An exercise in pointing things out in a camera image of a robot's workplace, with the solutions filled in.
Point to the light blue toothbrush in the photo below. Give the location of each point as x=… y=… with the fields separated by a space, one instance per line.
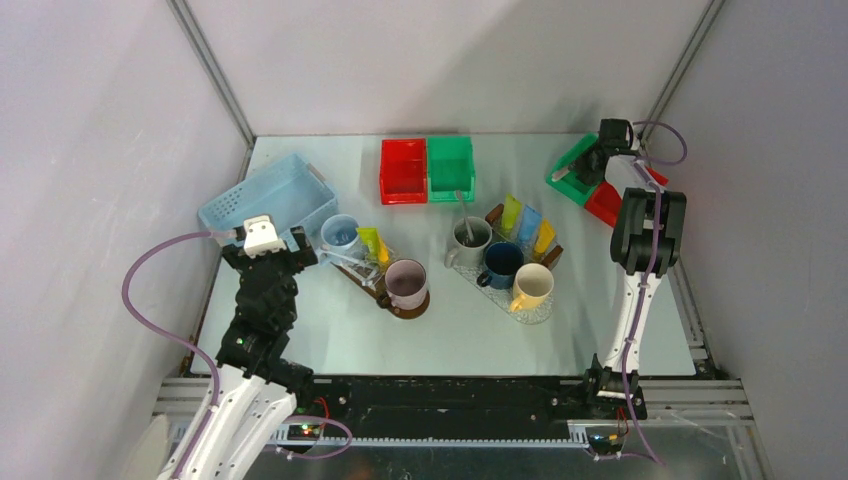
x=363 y=271

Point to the green plastic bin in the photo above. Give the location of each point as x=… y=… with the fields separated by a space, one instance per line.
x=450 y=167

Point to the brown ended acrylic rack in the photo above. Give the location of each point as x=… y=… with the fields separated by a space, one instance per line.
x=548 y=258

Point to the dark blue mug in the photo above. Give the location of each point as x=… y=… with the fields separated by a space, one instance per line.
x=501 y=262

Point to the green toothbrush bin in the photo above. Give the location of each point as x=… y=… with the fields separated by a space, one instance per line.
x=570 y=185

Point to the red toothpaste bin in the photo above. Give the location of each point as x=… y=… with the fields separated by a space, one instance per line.
x=604 y=203

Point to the clear glass oval tray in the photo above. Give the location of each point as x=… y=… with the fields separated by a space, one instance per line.
x=503 y=299

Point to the light blue mug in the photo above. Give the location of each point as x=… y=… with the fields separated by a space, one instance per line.
x=338 y=233

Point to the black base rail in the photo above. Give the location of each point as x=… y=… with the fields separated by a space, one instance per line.
x=455 y=408

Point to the brown wooden oval tray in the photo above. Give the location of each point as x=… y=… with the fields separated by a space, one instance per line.
x=376 y=290

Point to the clear acrylic holder rack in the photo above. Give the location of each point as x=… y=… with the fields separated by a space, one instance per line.
x=363 y=268

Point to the grey toothbrush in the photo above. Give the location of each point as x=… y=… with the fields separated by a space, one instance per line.
x=465 y=215

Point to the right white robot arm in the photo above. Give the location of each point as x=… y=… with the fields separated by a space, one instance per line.
x=645 y=245

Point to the red plastic bin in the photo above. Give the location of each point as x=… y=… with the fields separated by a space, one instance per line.
x=403 y=171

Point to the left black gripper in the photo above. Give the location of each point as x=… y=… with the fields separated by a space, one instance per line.
x=304 y=256

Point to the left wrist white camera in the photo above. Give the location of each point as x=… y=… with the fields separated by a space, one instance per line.
x=261 y=238

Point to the grey mug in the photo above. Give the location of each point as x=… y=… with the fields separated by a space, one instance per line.
x=465 y=251

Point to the cream yellow mug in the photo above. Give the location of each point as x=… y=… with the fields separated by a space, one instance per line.
x=533 y=284

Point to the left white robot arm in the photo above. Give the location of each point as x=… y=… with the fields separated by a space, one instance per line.
x=255 y=389

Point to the pink toothbrush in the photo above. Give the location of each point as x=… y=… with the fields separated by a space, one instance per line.
x=559 y=174

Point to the mauve pink mug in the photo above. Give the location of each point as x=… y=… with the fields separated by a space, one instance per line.
x=405 y=285

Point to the light blue plastic basket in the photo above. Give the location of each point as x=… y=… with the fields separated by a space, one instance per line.
x=289 y=190

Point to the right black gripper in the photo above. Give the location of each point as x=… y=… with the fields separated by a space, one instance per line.
x=580 y=167

